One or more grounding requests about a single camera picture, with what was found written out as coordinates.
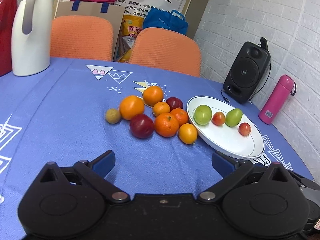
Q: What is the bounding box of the yellow red plum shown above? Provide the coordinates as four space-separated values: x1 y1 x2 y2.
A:
212 112 226 126

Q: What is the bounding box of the brown round fruit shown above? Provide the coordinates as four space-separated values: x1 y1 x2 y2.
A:
105 108 121 124

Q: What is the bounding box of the large green plum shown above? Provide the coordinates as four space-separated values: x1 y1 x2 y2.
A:
194 105 212 125

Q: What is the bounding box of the large dark red plum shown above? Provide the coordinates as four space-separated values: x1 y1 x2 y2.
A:
130 114 154 139

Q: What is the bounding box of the small red plum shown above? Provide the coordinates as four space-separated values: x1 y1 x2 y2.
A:
239 122 251 137

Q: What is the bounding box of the white ceramic plate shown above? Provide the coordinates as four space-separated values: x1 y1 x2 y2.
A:
186 96 265 159

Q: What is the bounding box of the yellow orange kumquat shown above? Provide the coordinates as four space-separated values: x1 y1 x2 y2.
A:
178 124 197 145

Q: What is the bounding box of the small mandarin right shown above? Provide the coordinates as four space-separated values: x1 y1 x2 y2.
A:
170 108 189 127

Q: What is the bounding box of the large orange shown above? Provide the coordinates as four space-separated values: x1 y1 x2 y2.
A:
119 95 144 120

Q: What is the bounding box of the mandarin with stem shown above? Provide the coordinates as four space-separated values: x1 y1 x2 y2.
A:
155 113 179 138

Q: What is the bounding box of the small tangerine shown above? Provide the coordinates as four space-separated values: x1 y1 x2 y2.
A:
152 102 171 117

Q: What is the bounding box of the far orange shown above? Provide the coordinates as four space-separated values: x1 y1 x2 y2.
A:
143 86 164 106

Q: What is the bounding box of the black speaker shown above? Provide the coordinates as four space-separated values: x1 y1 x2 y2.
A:
223 37 271 103

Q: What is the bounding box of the pink thermos bottle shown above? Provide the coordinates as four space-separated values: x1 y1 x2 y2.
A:
258 74 297 125

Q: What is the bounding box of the left orange chair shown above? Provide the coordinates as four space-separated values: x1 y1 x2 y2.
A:
50 15 113 61

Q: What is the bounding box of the orange chair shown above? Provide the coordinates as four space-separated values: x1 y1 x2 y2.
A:
50 15 113 61
129 27 201 77

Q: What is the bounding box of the right orange chair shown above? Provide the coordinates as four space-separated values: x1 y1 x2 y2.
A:
129 27 201 77

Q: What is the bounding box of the yellow snack bag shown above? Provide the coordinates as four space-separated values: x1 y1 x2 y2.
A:
116 15 144 63

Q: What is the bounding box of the white thermal jug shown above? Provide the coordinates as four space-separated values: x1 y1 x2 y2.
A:
11 0 53 76

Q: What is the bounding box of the blue tote bag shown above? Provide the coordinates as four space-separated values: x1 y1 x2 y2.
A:
143 8 188 35

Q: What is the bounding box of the brown paper bag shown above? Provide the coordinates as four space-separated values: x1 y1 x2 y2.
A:
54 1 124 61

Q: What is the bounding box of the red object at left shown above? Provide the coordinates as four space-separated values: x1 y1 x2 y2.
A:
0 0 17 76

